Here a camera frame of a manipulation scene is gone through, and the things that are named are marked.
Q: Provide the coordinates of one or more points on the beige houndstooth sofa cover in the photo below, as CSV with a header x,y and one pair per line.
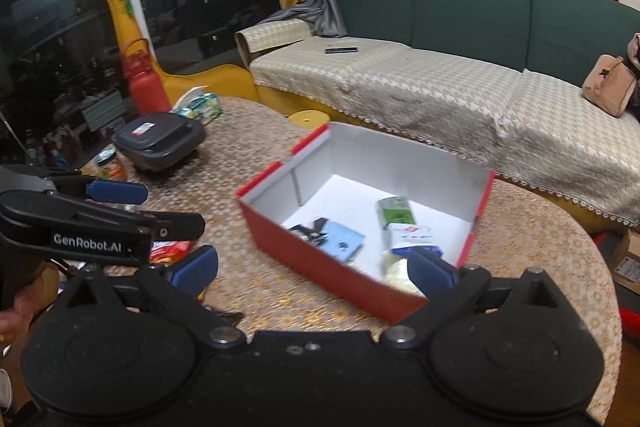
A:
x,y
425,97

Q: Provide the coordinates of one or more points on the beige armrest cover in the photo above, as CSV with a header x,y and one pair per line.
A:
x,y
272,37

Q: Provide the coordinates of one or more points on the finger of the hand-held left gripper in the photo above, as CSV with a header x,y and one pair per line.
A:
x,y
175,227
117,192

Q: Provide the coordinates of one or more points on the green tissue pack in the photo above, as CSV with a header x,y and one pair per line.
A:
x,y
197,107

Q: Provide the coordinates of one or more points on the green sofa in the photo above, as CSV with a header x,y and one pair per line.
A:
x,y
470,12

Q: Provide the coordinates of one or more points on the yellow round stool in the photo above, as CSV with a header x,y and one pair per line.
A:
x,y
310,119

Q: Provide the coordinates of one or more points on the black lidded pot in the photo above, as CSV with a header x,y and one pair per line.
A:
x,y
157,139

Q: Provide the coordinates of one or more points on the pink down jacket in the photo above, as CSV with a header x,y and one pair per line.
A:
x,y
635,52

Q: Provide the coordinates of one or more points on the glass jar orange contents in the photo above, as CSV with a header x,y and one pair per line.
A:
x,y
109,164

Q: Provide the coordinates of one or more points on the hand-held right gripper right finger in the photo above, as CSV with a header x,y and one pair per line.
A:
x,y
430,269

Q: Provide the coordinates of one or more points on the red water bottle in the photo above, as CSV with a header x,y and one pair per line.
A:
x,y
145,79

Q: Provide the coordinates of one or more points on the green snack packet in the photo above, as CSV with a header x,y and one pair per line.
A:
x,y
395,212

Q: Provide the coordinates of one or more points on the black phone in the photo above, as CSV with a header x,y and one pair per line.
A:
x,y
341,50

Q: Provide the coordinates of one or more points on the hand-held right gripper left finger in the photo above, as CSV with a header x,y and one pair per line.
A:
x,y
195,269

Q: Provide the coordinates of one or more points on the light blue snack packet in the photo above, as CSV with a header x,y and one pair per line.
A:
x,y
345,242

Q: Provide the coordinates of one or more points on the cream snack packet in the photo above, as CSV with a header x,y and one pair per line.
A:
x,y
397,272

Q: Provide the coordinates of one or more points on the black snack packet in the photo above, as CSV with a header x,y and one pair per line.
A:
x,y
307,232

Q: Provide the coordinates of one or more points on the beige handbag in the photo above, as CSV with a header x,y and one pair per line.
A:
x,y
607,87

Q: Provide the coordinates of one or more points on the yellow giraffe seat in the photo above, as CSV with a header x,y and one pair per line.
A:
x,y
125,27

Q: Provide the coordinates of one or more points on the person's left hand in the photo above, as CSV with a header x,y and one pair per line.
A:
x,y
17,309

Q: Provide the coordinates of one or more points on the white and blue snack packet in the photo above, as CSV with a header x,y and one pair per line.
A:
x,y
412,239

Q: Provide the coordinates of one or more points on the red snack packet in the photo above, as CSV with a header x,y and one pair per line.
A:
x,y
170,251

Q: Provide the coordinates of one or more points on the red flat item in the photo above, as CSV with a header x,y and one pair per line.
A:
x,y
607,241

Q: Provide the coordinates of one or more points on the red cardboard box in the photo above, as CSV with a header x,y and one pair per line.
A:
x,y
310,257

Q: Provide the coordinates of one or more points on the brown cardboard box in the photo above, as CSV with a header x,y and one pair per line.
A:
x,y
629,264

